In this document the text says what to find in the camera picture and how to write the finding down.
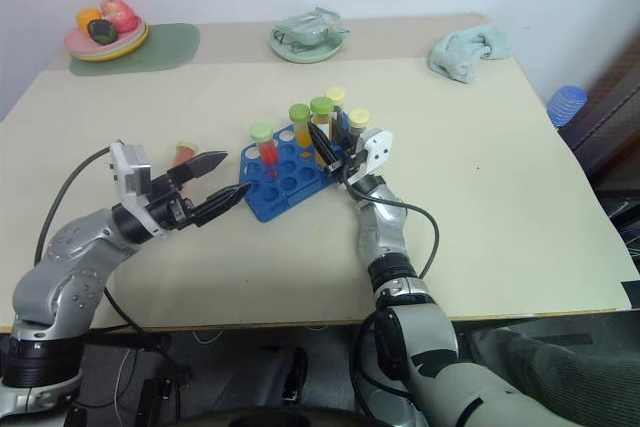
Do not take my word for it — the orange test tube green cap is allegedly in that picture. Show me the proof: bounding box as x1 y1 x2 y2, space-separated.
287 102 315 149

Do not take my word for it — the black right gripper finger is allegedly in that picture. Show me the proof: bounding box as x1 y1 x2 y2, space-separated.
330 106 352 151
307 119 339 169

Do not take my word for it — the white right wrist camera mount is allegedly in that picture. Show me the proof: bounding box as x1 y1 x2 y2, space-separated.
348 127 394 186

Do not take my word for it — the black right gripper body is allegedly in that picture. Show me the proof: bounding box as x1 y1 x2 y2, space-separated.
324 145 367 188

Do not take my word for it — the yellow plate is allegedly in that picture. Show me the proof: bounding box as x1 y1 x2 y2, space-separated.
72 29 152 63

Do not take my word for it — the orange toy fruit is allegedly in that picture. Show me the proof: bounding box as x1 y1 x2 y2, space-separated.
75 6 104 31

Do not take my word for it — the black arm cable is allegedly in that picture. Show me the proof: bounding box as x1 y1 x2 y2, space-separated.
342 181 442 281
33 145 114 269

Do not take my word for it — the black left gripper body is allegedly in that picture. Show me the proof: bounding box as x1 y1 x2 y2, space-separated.
144 173 198 236

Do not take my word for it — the black block under table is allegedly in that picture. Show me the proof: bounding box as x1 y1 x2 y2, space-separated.
271 344 310 406

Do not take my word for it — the pink plate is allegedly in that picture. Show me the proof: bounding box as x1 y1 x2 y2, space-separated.
63 21 147 55

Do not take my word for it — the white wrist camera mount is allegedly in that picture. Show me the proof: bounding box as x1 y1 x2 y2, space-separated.
348 127 394 186
107 140 154 211

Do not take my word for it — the dark test tube yellow cap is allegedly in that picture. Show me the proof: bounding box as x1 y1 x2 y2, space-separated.
347 107 372 146

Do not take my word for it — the blue test tube rack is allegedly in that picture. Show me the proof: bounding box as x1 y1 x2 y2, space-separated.
238 118 352 224

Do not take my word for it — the black green toy fruit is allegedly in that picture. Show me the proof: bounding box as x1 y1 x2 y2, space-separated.
86 18 122 46

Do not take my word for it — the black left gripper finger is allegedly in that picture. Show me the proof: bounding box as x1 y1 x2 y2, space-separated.
191 183 252 229
167 149 232 189

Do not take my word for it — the light green towel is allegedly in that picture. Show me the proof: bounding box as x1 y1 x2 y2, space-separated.
428 23 514 85

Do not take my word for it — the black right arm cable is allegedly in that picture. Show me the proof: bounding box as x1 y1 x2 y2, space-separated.
342 181 442 281

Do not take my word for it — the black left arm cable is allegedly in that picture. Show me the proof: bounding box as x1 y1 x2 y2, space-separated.
33 145 114 269

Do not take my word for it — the grey fabric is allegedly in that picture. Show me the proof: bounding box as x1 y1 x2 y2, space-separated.
467 319 640 401

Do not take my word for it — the pale green plate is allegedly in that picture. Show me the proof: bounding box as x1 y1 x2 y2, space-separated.
269 26 352 65

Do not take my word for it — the green oval table mat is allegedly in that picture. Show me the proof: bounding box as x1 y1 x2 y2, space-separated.
68 22 202 79

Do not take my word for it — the blue ribbed cup stack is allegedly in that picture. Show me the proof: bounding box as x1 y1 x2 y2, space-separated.
547 84 588 129

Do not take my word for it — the red test tube green cap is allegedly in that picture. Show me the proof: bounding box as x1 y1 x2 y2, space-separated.
249 121 282 181
171 140 203 169

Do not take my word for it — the red pink toy fruit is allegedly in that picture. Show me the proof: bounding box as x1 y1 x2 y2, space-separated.
99 0 142 34

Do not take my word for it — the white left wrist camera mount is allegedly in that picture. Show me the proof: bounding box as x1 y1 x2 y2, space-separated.
107 140 154 211

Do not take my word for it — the brown test tube green cap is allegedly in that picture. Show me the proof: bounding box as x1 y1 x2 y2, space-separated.
309 96 336 141

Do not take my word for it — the dark wooden furniture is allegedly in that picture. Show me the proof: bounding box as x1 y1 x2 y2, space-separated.
556 36 640 308

